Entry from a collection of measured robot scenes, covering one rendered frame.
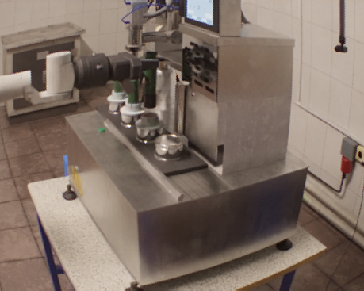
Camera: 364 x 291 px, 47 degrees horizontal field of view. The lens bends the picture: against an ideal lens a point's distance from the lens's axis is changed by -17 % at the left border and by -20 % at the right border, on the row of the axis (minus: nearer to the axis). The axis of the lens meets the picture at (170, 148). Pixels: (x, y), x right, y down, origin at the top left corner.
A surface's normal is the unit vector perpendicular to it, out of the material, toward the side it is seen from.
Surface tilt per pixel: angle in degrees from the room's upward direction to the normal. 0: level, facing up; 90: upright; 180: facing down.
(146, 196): 0
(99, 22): 90
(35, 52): 90
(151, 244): 90
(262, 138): 90
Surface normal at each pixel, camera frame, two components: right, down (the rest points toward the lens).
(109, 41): 0.44, 0.39
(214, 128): -0.90, 0.17
